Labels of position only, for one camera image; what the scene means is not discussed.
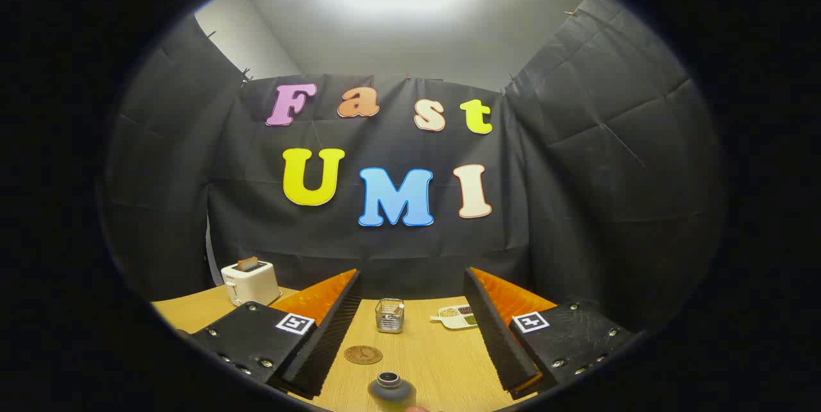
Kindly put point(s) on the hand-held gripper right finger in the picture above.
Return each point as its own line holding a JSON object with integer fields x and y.
{"x": 497, "y": 335}

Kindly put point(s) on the white toaster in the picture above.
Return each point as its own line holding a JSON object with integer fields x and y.
{"x": 253, "y": 287}

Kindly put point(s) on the silver juice bottle green label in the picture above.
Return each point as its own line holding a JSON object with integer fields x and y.
{"x": 391, "y": 389}

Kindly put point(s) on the round brown coaster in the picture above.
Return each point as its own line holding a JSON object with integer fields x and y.
{"x": 363, "y": 355}

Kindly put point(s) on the wooden table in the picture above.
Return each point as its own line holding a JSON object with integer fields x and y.
{"x": 436, "y": 360}

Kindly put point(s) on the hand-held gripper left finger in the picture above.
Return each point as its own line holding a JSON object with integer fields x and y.
{"x": 333, "y": 335}

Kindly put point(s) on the white divided bean dish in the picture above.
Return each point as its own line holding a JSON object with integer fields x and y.
{"x": 457, "y": 319}

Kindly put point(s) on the black backdrop cloth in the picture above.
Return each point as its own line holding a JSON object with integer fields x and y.
{"x": 385, "y": 251}

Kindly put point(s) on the toast slice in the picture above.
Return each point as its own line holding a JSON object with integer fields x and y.
{"x": 247, "y": 264}

